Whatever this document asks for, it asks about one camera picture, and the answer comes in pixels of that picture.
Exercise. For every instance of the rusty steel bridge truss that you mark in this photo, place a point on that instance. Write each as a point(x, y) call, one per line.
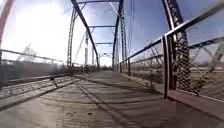
point(71, 33)

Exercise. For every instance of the wooden plank bridge deck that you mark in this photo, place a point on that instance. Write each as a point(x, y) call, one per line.
point(100, 106)

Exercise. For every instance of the metal mesh bridge railing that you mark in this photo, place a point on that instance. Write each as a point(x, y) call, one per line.
point(166, 66)
point(26, 71)

